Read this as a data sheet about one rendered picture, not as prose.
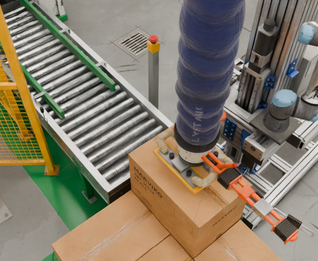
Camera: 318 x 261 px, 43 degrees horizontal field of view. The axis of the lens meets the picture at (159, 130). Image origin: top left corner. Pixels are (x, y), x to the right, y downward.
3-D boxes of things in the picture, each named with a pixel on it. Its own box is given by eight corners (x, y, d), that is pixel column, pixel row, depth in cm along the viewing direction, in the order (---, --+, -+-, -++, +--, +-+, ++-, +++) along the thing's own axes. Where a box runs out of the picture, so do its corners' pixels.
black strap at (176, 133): (164, 130, 204) (164, 125, 201) (199, 109, 213) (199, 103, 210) (194, 159, 193) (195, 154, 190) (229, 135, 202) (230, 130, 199)
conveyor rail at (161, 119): (28, 10, 412) (24, -7, 397) (33, 8, 414) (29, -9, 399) (180, 155, 301) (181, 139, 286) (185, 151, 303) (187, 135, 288)
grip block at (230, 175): (215, 179, 200) (216, 173, 196) (229, 169, 204) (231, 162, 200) (227, 191, 196) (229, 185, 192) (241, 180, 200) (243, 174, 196)
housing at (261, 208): (250, 209, 190) (252, 205, 187) (260, 202, 193) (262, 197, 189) (262, 220, 187) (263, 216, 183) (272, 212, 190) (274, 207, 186)
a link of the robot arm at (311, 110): (291, 110, 233) (323, 17, 203) (317, 117, 230) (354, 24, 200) (289, 120, 224) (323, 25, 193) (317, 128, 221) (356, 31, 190)
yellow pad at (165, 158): (152, 152, 223) (152, 147, 219) (167, 143, 227) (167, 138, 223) (194, 195, 206) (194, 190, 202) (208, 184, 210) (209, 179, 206)
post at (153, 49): (148, 129, 368) (146, 41, 290) (154, 126, 371) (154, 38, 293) (153, 134, 365) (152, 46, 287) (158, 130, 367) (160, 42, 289)
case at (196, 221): (130, 189, 267) (128, 154, 235) (176, 157, 283) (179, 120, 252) (193, 258, 238) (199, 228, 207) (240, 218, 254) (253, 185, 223)
